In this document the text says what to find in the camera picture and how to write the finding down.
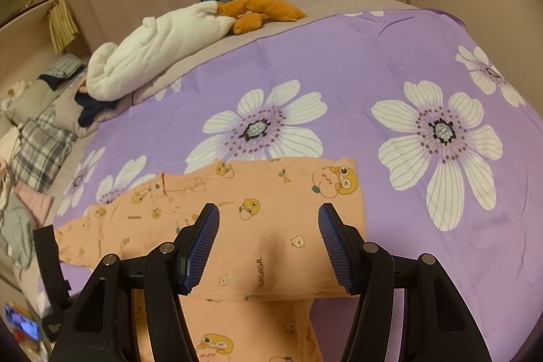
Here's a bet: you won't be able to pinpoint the grey cloth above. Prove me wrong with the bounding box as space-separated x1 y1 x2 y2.
0 192 37 273

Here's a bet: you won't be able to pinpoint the grey plaid pillow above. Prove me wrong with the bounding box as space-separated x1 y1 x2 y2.
11 108 79 193

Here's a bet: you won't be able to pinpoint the purple floral blanket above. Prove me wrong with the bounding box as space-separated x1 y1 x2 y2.
36 8 535 362

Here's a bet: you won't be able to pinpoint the small lit screen device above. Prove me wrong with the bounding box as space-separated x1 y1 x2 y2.
4 303 43 342

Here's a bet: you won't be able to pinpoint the hanging tasselled cloth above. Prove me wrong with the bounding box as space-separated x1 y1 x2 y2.
49 0 80 53

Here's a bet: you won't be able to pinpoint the folded blue plaid clothes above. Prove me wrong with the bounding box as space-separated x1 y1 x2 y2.
39 53 86 91

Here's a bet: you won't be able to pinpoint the peach printed baby garment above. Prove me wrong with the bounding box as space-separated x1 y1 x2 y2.
53 157 368 362

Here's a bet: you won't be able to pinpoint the pink folded cloth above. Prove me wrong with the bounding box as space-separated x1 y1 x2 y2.
15 182 56 227

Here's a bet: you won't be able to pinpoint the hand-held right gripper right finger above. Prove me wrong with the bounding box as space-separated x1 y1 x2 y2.
318 203 495 362

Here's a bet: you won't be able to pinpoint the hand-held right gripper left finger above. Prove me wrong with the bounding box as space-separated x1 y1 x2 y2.
51 203 221 362

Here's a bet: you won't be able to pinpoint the dark navy cloth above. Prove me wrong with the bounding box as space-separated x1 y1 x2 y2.
75 84 121 128

